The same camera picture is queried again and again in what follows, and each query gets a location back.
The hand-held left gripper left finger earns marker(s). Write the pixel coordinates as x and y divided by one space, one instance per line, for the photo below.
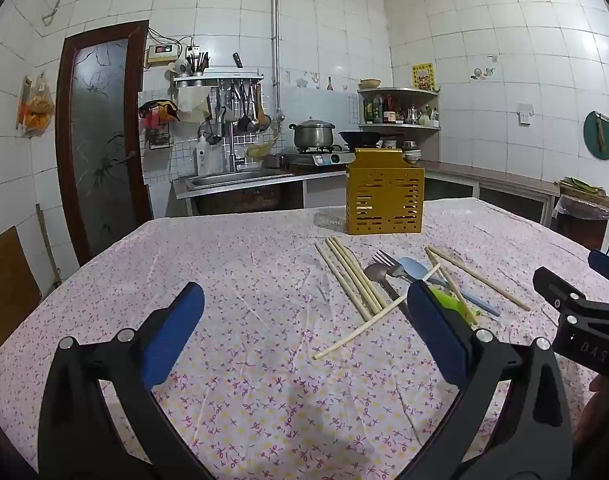
177 327

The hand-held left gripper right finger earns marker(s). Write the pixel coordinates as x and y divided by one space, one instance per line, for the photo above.
434 330

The wooden chopstick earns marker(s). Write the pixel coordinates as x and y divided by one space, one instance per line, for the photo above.
342 281
364 325
353 276
364 271
359 274
447 280
479 278

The light blue plastic spoon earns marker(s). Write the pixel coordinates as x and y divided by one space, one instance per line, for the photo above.
413 267

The metal spoon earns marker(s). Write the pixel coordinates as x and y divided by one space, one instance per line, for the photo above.
377 274

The yellow perforated utensil holder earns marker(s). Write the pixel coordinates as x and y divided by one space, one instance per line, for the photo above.
384 195

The person's right hand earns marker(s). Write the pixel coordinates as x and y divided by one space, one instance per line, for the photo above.
604 410

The plastic covered wooden box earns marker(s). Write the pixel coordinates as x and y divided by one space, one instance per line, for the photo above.
589 210

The pink floral tablecloth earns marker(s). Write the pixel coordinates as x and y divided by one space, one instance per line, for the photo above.
259 285

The brown kitchen counter with cabinets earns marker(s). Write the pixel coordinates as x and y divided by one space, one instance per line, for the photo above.
494 177

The green round cutting board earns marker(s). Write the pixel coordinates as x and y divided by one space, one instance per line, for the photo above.
594 135

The grey round trivet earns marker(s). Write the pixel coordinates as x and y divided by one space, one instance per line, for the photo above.
329 220

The wooden stick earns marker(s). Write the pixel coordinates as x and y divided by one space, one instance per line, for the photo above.
47 245

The stainless steel sink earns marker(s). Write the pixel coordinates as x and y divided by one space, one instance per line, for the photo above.
234 179

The white soap bottle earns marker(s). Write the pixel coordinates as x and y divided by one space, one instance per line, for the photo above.
202 157

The leaning wooden board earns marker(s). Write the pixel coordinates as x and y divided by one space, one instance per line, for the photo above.
7 290

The stack of small bowls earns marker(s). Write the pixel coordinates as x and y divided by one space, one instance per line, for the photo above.
412 152

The metal faucet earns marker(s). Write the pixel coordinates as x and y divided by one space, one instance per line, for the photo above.
233 150

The brown door with frosted glass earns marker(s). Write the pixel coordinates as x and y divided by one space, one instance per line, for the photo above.
102 150

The yellow net bag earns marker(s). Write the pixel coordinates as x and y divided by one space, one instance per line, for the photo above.
262 147

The metal corner shelf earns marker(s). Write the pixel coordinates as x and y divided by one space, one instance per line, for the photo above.
399 127

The black wok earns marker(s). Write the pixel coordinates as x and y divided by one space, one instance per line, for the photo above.
359 137

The gas stove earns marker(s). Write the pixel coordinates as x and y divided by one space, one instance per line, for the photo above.
314 158

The red and yellow cloth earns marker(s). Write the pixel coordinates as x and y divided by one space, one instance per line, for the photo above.
159 110

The row of condiment bottles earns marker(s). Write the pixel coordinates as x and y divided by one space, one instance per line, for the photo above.
399 112

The white hanging towel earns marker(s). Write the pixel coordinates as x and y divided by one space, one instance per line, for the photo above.
192 105

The row of hanging ladles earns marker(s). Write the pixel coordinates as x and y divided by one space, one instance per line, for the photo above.
242 110

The steel pot with lid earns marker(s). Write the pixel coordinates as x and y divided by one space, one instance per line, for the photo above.
312 135

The beige bowl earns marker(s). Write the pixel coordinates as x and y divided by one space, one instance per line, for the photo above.
370 83

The hanging plastic bag of oranges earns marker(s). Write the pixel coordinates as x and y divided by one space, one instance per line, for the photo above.
37 110

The cutlery cup with knives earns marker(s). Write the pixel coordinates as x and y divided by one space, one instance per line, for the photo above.
197 62

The beige electric control box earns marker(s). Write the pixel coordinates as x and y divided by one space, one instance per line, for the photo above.
162 54

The wall stickers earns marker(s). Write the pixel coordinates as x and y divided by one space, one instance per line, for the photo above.
484 70

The yellow wall poster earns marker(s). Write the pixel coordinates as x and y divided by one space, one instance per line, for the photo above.
424 76

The metal wall rack shelf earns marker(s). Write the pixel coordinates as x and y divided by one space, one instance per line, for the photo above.
219 76

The vertical metal wall pipe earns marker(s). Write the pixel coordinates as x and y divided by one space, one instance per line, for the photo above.
276 35

